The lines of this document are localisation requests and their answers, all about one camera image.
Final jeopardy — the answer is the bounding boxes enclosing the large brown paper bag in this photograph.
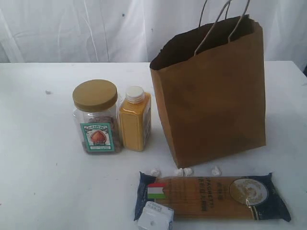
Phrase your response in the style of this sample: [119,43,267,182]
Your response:
[150,12,266,168]

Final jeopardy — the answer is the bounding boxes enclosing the small white carton box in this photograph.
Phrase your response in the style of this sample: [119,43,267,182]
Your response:
[137,201,174,230]

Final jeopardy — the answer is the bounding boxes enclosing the yellow spice bottle white cap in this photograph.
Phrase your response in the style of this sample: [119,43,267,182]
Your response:
[119,86,151,151]

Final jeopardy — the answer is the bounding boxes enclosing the nut jar with gold lid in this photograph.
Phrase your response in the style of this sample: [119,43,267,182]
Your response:
[72,80,122,154]

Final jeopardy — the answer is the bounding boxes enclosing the spaghetti packet dark blue ends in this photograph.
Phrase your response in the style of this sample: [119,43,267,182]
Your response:
[134,173,291,222]

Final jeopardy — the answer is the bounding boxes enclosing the white backdrop curtain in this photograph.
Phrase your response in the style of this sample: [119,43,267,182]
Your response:
[0,0,307,69]

